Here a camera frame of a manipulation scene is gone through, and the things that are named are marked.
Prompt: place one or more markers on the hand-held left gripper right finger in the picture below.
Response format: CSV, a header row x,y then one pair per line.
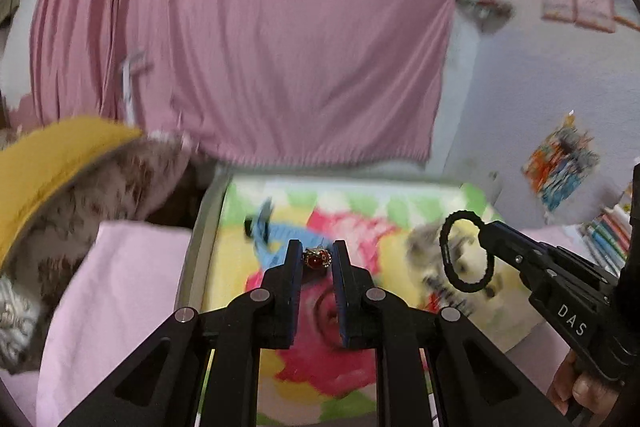
x,y
342,287

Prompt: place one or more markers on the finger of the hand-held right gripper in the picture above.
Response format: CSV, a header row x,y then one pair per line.
x,y
505,264
510,237

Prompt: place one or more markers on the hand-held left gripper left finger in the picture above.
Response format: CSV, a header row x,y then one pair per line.
x,y
292,287

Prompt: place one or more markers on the red beaded jewelry piece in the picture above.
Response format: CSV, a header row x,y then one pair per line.
x,y
315,261

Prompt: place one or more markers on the blue smartwatch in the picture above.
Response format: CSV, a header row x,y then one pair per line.
x,y
272,232

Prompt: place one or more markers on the beige hair claw clip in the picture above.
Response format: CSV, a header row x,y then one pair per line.
x,y
425,249

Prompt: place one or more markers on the grey shallow box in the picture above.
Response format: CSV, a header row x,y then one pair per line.
x,y
200,247

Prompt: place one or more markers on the person's right hand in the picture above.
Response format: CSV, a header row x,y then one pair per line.
x,y
580,389

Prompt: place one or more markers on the colourful floral cloth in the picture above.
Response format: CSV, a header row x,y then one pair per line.
x,y
360,217

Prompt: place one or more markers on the stack of books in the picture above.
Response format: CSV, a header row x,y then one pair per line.
x,y
607,232

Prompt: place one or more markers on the colourful printed plastic bag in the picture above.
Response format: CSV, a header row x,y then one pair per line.
x,y
562,162

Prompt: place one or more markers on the floral satin pillow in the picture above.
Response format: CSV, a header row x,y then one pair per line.
x,y
105,187

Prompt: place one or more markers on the pink curtain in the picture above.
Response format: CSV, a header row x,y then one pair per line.
x,y
250,32

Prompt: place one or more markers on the white folding desk lamp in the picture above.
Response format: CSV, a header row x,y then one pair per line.
x,y
131,82

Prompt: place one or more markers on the yellow pillow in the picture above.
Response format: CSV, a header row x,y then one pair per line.
x,y
45,162

